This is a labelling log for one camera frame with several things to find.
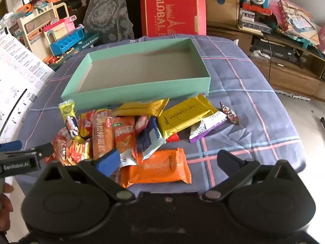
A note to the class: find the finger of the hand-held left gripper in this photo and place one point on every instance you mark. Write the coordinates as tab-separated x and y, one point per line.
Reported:
42	150
11	146

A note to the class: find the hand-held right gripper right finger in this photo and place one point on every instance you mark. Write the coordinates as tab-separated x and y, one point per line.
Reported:
227	161

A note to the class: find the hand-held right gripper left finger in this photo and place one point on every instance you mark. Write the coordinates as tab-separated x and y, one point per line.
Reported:
110	161

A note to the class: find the clear brown cake bar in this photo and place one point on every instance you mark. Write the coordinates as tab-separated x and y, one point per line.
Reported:
102	134

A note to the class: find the orange packet with green mark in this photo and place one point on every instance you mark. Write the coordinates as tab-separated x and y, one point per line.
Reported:
124	137

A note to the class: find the orange fries snack packet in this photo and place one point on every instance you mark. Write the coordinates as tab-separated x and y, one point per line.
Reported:
73	152

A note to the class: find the purple white snack packet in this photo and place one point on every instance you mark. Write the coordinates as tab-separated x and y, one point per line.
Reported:
205	129

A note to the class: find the dark blue snack packet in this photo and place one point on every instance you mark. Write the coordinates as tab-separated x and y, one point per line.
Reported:
148	137

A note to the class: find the yellow-green purple snack packet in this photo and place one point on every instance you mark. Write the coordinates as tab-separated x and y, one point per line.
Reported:
67	111

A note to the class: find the teal cardboard box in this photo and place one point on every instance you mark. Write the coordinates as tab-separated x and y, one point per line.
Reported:
139	91

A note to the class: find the person's left hand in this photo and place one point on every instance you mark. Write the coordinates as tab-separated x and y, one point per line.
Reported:
5	208

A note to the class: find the purple plaid blanket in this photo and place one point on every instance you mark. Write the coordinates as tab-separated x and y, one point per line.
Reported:
254	132

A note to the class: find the red rainbow candy bag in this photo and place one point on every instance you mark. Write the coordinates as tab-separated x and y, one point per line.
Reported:
86	124

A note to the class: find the small patterned candy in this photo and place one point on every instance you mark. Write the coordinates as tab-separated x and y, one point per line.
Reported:
229	114

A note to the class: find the pink white snack packet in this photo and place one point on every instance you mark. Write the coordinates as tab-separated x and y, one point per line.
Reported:
141	123

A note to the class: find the red snack packet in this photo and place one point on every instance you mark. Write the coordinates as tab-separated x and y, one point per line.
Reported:
173	138

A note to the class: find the long yellow snack packet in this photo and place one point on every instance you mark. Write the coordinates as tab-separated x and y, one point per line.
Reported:
142	106

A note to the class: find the white instruction sheet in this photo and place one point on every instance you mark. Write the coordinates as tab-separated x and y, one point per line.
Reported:
20	76

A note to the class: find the wooden cabinet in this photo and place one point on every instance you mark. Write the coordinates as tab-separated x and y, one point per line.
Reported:
292	81

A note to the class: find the teal toy box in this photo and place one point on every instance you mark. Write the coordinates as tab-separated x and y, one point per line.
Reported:
86	44

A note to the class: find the black device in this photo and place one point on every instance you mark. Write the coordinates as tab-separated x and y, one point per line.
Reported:
276	50

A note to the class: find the toy kitchen set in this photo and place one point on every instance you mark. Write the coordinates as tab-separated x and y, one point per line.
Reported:
50	28

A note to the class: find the orange pumpkin toy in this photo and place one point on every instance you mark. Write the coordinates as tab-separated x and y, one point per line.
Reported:
25	7

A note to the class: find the grey lace cloth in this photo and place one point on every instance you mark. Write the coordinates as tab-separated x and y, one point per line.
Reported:
109	15

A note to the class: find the stack of picture books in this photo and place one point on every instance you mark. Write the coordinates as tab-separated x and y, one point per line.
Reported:
297	20

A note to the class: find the bear print cardboard box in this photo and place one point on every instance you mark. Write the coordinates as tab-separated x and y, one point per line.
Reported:
223	2

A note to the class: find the red gift box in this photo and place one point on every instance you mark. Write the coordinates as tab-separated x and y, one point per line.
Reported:
172	7

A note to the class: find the pink plastic bag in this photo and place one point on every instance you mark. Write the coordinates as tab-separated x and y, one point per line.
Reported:
278	2

